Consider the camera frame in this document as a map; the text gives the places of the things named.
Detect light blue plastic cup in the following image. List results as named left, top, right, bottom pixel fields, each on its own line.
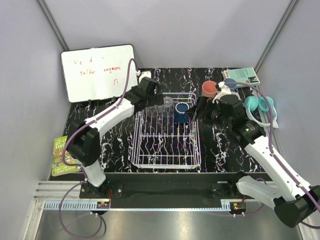
left=223, top=78, right=237, bottom=92

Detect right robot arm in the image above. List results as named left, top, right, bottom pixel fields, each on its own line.
left=186, top=94, right=320, bottom=228

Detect green Treehouse book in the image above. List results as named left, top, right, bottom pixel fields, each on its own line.
left=51, top=136, right=80, bottom=177

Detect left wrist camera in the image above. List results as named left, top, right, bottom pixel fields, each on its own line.
left=138, top=70, right=152, bottom=82

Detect dark blue ribbed mug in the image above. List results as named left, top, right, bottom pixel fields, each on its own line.
left=173, top=102, right=190, bottom=124

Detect white cable duct strip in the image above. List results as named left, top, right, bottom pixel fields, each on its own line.
left=44, top=200, right=110, bottom=211

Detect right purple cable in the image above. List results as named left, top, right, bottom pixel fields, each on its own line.
left=224, top=81, right=320, bottom=230

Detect teal cat-ear headphones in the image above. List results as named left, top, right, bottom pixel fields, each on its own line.
left=244, top=96, right=279, bottom=129

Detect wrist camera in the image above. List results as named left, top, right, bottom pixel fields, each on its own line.
left=138, top=70, right=152, bottom=82
left=212, top=81, right=241, bottom=103

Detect white whiteboard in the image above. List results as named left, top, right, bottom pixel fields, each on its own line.
left=60, top=44, right=138, bottom=103

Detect pink plastic cup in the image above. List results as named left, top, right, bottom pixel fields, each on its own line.
left=201, top=80, right=217, bottom=99

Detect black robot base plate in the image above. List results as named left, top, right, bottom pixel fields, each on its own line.
left=79, top=171, right=278, bottom=210

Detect teal paperback book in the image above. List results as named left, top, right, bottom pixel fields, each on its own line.
left=222, top=67, right=260, bottom=86

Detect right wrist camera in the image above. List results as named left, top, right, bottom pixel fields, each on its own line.
left=212, top=81, right=241, bottom=103

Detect black marbled table mat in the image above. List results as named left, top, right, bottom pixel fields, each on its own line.
left=62, top=67, right=264, bottom=173

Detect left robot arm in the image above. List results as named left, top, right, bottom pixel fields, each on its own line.
left=62, top=77, right=164, bottom=198

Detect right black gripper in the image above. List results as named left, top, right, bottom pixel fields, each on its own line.
left=184, top=95, right=232, bottom=130

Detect clear glass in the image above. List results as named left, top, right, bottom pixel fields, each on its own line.
left=162, top=96, right=174, bottom=113
left=145, top=105, right=163, bottom=118

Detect white wire dish rack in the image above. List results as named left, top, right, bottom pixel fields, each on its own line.
left=131, top=92, right=201, bottom=170

